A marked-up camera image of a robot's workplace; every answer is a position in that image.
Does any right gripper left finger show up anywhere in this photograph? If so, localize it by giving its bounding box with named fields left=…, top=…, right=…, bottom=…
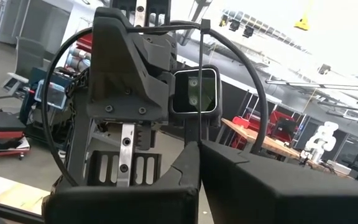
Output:
left=41, top=141, right=202, bottom=224

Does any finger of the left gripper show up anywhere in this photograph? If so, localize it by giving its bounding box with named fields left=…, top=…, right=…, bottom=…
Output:
left=86, top=6, right=170, bottom=123
left=133, top=30, right=178, bottom=95

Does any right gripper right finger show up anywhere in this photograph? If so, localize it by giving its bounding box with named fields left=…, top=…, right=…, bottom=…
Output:
left=199, top=139, right=358, bottom=224

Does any wooden workbench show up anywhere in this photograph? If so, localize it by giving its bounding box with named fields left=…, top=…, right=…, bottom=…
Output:
left=221, top=117, right=356, bottom=180

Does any clear plastic box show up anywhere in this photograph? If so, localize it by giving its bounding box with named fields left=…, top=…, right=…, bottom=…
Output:
left=34, top=79, right=68, bottom=110

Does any white robot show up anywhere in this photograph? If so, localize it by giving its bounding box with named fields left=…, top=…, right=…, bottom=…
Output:
left=301, top=121, right=341, bottom=162

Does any grey office chair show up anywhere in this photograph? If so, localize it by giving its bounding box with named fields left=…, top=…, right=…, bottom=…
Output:
left=2, top=36, right=48, bottom=94

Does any blue storage bin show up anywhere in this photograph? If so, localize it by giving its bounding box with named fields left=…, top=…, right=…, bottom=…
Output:
left=19, top=67, right=71, bottom=125

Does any red tool cabinet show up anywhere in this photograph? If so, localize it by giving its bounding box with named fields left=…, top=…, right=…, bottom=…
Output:
left=231, top=109, right=298, bottom=151

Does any red rolling cart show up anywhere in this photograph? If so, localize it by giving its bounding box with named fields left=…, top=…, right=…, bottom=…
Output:
left=0, top=109, right=31, bottom=164

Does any yellow hanging fixture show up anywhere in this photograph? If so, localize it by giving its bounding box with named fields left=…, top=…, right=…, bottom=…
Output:
left=293, top=11, right=311, bottom=32

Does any black aluminium table frame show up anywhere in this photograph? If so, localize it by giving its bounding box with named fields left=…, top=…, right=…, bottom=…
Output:
left=0, top=198, right=45, bottom=224

